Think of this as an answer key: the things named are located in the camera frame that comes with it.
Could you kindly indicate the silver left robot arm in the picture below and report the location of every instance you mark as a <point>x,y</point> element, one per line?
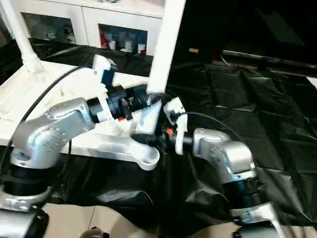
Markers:
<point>49,129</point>

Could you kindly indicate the small tan label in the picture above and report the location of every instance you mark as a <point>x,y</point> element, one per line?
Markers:
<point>194,50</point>

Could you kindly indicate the white jar blue print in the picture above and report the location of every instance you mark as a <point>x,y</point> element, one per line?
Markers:
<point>128,45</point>

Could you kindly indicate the white plastic table leg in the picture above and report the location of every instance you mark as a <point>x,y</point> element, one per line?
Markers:
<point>166,49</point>
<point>23,37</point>

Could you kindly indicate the white flat board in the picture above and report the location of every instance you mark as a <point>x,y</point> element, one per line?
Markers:
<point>312,81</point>

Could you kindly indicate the dark grey robot foot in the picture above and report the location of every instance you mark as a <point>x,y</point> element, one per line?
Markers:
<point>96,233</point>

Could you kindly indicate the long black bar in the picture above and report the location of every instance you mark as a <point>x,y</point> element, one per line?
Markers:
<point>272,59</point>

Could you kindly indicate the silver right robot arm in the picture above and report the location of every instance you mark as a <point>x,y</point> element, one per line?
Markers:
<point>223,153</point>

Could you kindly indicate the black plastic mat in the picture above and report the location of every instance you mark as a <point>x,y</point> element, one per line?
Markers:
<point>247,111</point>

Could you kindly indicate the red packet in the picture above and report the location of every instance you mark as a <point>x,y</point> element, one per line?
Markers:
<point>104,39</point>

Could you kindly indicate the white cabinet with glass doors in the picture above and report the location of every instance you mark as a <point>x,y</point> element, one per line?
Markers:
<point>86,15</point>

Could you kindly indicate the white plastic table top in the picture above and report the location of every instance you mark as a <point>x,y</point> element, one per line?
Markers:
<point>29,81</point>

